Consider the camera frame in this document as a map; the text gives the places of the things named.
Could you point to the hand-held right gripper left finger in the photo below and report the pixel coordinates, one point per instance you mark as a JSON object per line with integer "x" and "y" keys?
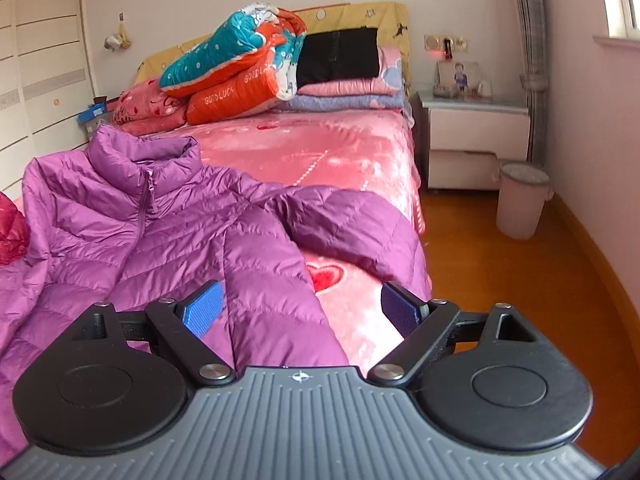
{"x": 202, "y": 310}

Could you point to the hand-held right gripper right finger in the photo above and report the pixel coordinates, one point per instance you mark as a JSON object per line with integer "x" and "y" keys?
{"x": 400, "y": 307}

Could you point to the purple down jacket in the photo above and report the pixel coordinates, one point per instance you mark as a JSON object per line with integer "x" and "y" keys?
{"x": 150, "y": 240}

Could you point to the bed with pink blanket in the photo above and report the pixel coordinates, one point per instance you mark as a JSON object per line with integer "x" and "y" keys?
{"x": 350, "y": 160}

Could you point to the pink trash bin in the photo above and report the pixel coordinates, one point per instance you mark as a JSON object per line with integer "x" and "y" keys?
{"x": 522, "y": 205}

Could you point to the white nightstand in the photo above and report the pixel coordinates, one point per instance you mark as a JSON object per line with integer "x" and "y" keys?
{"x": 475, "y": 135}

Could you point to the red down jacket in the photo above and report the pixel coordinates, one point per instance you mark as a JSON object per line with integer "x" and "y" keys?
{"x": 10, "y": 235}

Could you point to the pink heart-print folded blanket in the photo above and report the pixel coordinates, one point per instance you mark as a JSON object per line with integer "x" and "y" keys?
{"x": 145, "y": 107}

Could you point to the clear storage box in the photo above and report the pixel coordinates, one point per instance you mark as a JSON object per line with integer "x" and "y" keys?
{"x": 95, "y": 129}

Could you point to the blue box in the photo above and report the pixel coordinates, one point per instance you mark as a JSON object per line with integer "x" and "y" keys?
{"x": 92, "y": 114}

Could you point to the teal and orange folded quilt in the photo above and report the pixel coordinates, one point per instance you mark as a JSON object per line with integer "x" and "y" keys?
{"x": 235, "y": 85}

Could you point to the pink folded quilt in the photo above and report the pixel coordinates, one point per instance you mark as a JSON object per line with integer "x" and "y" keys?
{"x": 387, "y": 70}

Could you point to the black cloth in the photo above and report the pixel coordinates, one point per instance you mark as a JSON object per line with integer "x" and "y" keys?
{"x": 340, "y": 60}

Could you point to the plugged-in charger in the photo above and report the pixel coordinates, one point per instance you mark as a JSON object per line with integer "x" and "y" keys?
{"x": 447, "y": 49}

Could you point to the white wardrobe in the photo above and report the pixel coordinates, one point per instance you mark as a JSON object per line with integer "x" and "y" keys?
{"x": 45, "y": 60}

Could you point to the yellow headboard cover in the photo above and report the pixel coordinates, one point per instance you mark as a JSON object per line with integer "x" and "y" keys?
{"x": 350, "y": 15}

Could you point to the grey checked curtain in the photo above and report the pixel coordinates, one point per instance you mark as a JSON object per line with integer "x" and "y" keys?
{"x": 530, "y": 20}

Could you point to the window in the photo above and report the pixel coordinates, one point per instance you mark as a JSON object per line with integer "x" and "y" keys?
{"x": 622, "y": 10}

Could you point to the photo frame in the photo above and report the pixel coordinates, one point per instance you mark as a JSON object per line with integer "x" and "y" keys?
{"x": 460, "y": 77}

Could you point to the wall socket plate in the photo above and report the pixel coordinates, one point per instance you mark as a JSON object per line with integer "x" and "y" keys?
{"x": 432, "y": 43}
{"x": 462, "y": 44}

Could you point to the hanging wall ornament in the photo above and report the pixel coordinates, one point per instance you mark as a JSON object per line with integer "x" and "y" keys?
{"x": 116, "y": 40}

